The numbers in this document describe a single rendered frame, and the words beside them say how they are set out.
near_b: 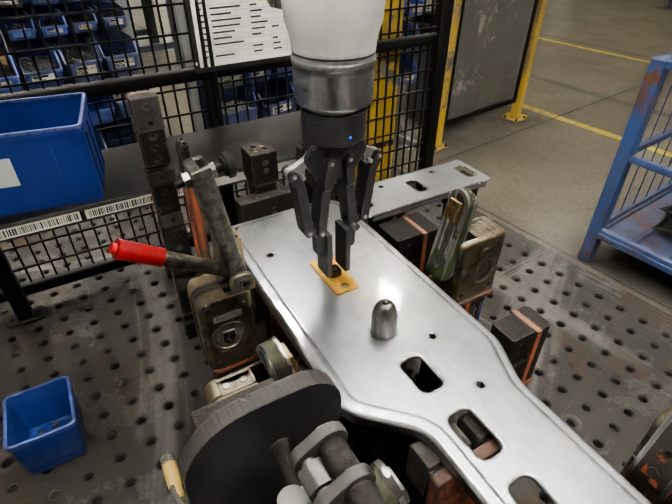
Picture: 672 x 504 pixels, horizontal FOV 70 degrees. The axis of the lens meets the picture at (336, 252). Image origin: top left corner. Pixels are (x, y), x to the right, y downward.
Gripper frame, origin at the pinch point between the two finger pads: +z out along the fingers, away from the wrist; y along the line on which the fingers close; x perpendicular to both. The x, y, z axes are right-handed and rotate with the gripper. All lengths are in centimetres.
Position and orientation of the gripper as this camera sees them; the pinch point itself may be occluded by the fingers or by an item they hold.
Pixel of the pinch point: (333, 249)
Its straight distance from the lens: 66.5
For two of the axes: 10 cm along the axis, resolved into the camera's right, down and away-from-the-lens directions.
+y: -8.7, 2.9, -4.0
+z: 0.0, 8.0, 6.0
